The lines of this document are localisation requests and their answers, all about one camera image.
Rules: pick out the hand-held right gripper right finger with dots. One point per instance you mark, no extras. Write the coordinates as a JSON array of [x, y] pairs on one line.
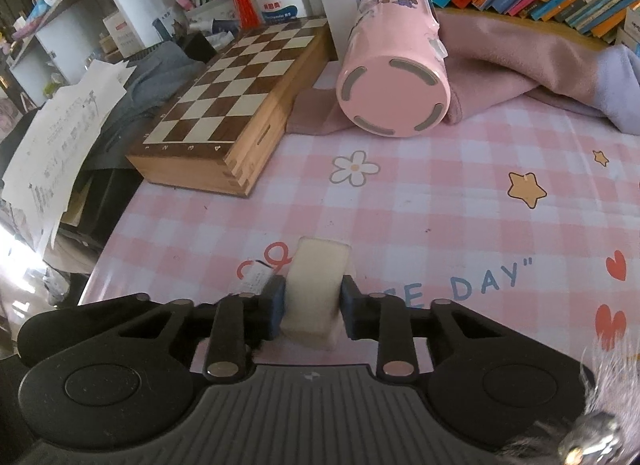
[[348, 309]]

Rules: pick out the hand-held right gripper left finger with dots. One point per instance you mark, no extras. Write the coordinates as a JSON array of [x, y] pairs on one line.
[[276, 306]]

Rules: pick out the white power adapter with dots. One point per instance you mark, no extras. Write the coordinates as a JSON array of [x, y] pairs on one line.
[[315, 290]]

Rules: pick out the pink checked tablecloth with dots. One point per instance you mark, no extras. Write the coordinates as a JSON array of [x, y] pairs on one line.
[[450, 205]]

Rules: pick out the pile of printed papers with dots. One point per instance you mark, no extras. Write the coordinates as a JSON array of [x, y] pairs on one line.
[[65, 135]]

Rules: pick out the wooden chess board box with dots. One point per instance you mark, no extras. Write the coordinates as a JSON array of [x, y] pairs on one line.
[[225, 90]]

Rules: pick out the pink cup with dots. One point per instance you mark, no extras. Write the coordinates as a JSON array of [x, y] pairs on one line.
[[390, 90]]

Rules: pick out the grey garment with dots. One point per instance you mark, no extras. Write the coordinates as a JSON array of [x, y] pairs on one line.
[[150, 75]]

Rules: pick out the fluffy charm with metal bell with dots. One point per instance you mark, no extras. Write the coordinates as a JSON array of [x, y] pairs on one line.
[[595, 435]]

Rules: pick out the pink cloth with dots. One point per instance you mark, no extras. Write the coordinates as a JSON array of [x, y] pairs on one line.
[[500, 55]]

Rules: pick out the white box red label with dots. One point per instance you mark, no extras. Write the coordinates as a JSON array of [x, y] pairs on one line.
[[122, 34]]

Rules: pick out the purple cloth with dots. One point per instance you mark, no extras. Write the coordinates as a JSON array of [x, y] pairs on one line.
[[622, 90]]

